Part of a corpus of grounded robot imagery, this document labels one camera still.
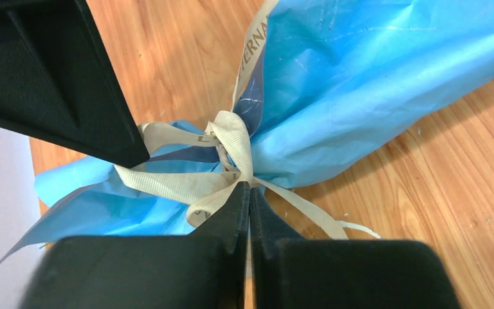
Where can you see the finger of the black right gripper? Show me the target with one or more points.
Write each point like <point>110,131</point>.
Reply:
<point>57,83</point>

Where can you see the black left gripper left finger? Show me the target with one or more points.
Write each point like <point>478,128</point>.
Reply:
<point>205,269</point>

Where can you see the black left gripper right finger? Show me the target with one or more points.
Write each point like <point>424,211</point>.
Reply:
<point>290,271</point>

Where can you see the beige ribbon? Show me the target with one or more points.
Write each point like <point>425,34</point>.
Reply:
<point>296,106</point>

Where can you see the blue wrapping paper sheet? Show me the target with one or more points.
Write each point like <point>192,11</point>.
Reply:
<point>447,51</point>

